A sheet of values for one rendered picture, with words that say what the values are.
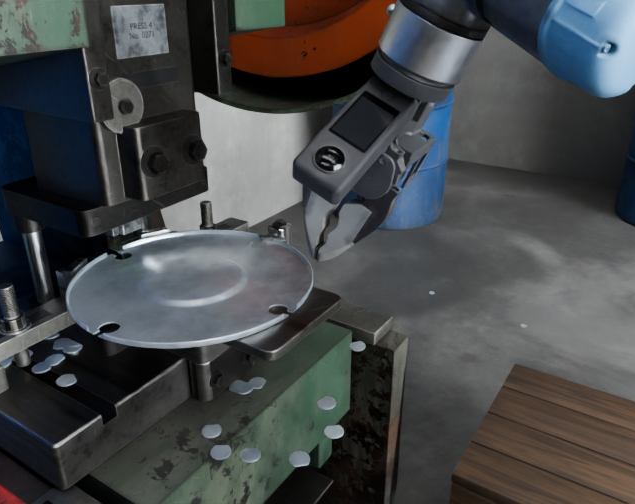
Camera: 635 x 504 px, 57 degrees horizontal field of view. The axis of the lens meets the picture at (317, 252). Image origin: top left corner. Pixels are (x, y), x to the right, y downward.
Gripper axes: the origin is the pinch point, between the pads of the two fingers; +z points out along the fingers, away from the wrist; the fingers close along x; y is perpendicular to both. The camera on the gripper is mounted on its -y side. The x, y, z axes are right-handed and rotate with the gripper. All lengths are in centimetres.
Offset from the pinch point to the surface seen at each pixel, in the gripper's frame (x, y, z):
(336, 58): 20.8, 34.3, -5.4
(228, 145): 106, 157, 98
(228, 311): 5.3, -2.7, 11.8
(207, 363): 5.0, -3.3, 20.2
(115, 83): 25.8, -3.6, -4.9
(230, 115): 112, 160, 87
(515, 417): -35, 50, 41
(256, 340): -0.1, -5.6, 9.5
